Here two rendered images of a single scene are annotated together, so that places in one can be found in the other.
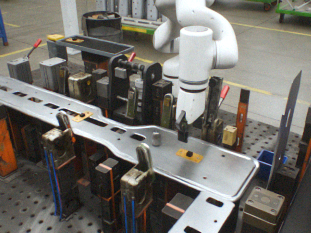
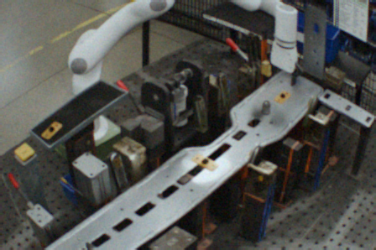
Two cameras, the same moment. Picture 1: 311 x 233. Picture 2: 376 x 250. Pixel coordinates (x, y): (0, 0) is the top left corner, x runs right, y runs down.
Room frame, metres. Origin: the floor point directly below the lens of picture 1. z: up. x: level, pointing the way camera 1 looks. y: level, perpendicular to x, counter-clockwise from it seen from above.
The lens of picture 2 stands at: (1.04, 1.66, 2.19)
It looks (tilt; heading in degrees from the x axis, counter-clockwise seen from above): 37 degrees down; 276
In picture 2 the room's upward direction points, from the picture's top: straight up
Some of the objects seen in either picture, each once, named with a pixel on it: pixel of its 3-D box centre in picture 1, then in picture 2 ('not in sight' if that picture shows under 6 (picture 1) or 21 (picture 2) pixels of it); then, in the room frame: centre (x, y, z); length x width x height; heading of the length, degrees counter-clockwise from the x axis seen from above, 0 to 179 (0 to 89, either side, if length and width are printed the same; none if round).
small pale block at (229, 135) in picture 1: (225, 173); (265, 101); (0.93, -0.24, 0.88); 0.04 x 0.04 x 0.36; 56
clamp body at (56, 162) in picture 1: (63, 172); (256, 203); (0.95, 0.33, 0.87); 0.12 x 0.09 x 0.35; 146
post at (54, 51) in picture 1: (62, 80); (38, 203); (1.68, 0.51, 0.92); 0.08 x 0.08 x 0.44; 56
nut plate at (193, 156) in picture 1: (189, 154); (283, 96); (0.87, -0.11, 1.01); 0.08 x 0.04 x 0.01; 57
